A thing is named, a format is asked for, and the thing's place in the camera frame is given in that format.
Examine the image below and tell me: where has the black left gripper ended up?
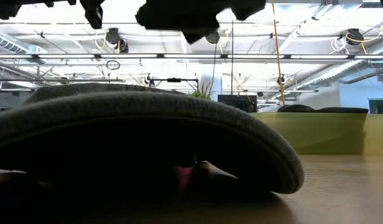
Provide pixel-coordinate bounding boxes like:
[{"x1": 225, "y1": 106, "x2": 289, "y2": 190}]
[{"x1": 0, "y1": 0, "x2": 105, "y2": 29}]

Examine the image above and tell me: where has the black metal stand bar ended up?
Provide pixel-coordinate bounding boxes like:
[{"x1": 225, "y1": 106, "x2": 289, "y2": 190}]
[{"x1": 149, "y1": 77, "x2": 199, "y2": 90}]

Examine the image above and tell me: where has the pink translucent plastic bin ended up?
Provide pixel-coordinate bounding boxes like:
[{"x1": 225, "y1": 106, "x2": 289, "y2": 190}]
[{"x1": 174, "y1": 166, "x2": 195, "y2": 190}]

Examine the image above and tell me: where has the yellow hanging cable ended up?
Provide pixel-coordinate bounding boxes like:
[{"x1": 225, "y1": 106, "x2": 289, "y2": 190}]
[{"x1": 271, "y1": 0, "x2": 287, "y2": 106}]

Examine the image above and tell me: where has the long ceiling light strip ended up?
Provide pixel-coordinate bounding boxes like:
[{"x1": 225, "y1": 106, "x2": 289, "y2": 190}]
[{"x1": 0, "y1": 53, "x2": 383, "y2": 60}]

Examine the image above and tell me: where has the thin black hanging cable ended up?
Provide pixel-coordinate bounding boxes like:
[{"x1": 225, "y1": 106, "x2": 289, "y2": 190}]
[{"x1": 230, "y1": 20, "x2": 234, "y2": 96}]

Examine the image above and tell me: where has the corrugated silver ceiling duct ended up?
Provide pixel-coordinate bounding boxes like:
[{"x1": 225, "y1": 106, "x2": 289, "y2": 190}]
[{"x1": 284, "y1": 59, "x2": 383, "y2": 91}]

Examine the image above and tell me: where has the black cable loop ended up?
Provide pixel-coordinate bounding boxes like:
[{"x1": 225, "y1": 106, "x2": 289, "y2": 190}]
[{"x1": 105, "y1": 60, "x2": 121, "y2": 71}]

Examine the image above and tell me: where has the grey ceiling air duct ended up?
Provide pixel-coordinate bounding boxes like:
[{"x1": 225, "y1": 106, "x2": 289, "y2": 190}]
[{"x1": 0, "y1": 32, "x2": 48, "y2": 56}]

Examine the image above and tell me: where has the green potted plant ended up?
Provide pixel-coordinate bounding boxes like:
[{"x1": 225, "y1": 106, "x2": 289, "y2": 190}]
[{"x1": 191, "y1": 81, "x2": 217, "y2": 101}]

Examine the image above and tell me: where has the yellow translucent plastic bin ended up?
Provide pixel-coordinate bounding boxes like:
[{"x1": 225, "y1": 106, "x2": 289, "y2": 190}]
[{"x1": 250, "y1": 111, "x2": 383, "y2": 156}]

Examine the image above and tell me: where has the black ceiling cord reel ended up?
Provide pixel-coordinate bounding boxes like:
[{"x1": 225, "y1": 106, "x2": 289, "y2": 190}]
[
  {"x1": 345, "y1": 28, "x2": 365, "y2": 46},
  {"x1": 105, "y1": 27, "x2": 130, "y2": 54},
  {"x1": 205, "y1": 30, "x2": 221, "y2": 45}
]

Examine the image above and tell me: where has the black computer monitor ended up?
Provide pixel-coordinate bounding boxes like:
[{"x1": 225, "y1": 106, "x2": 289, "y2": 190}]
[
  {"x1": 368, "y1": 98, "x2": 383, "y2": 114},
  {"x1": 217, "y1": 94, "x2": 258, "y2": 113}
]

